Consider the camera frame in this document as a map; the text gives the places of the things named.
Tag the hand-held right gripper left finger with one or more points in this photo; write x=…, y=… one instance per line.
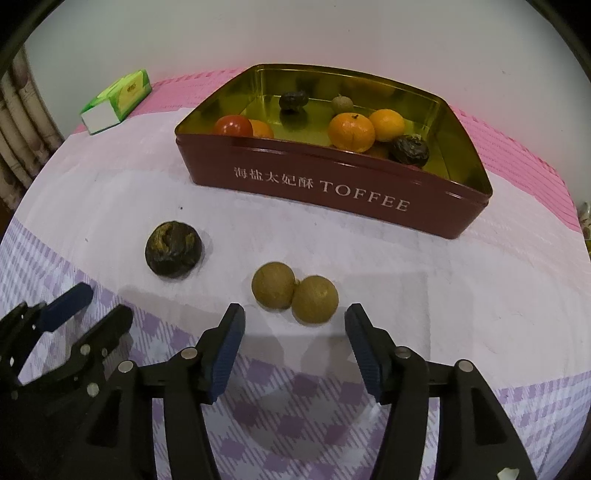
x=226, y=350

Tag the large orange mandarin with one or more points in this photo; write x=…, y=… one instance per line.
x=352, y=132
x=263, y=130

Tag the pink striped cloth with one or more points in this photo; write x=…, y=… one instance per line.
x=508, y=152

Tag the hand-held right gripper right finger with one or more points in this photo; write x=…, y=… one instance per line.
x=367, y=355

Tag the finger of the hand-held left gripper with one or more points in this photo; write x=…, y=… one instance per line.
x=113, y=325
x=69, y=300

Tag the green tissue box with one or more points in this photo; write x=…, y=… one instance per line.
x=115, y=101

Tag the dark wrinkled round fruit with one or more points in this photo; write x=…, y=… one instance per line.
x=294, y=100
x=410, y=150
x=173, y=249

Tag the red metal tin box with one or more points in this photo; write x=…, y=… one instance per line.
x=323, y=184

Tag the small oval orange mandarin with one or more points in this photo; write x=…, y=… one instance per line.
x=390, y=122

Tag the red tomato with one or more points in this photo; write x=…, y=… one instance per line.
x=233, y=125

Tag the purple checkered tablecloth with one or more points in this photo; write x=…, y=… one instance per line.
x=415, y=300

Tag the green longan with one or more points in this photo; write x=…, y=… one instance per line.
x=315, y=299
x=273, y=285
x=342, y=103

